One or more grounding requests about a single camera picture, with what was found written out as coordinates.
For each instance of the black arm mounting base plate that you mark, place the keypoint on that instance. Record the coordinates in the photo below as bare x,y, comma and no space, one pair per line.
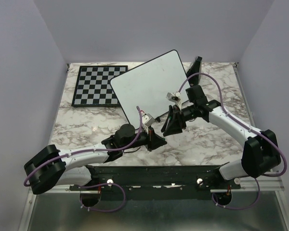
141,183

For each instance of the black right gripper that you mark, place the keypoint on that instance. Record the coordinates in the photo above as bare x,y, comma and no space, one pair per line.
174,126

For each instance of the white whiteboard black frame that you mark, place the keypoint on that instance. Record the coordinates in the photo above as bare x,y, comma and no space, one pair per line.
147,85

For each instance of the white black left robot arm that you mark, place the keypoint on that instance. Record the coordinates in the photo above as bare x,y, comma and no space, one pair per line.
44,170

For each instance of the black white chessboard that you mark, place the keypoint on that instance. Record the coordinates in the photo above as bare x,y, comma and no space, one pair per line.
93,87

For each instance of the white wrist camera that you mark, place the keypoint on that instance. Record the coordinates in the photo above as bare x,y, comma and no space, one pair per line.
173,97
147,120

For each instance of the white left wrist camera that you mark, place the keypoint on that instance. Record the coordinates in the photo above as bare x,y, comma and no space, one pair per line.
147,120

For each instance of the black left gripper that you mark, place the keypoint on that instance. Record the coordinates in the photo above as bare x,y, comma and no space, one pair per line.
153,141

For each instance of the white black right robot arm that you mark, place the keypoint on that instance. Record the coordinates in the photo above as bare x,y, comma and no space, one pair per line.
259,147

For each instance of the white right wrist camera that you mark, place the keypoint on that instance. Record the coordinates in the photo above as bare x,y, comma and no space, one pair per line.
173,97

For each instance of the black wedge eraser block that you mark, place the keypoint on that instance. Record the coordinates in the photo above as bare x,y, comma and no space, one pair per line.
195,67

